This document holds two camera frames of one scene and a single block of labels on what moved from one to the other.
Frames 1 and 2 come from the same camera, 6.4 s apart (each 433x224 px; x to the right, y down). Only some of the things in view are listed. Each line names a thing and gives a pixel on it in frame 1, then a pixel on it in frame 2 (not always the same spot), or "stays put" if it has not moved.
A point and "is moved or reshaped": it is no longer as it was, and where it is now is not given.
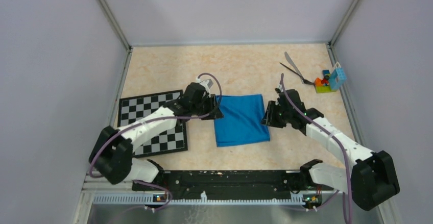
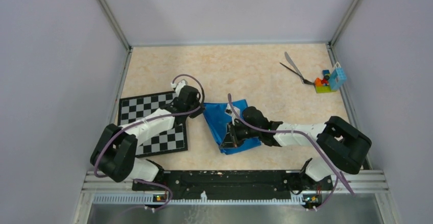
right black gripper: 268,119 -> 231,140
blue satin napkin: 241,124 is moved or reshaped
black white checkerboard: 131,107 stays put
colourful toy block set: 331,81 stays put
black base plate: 224,184 stays put
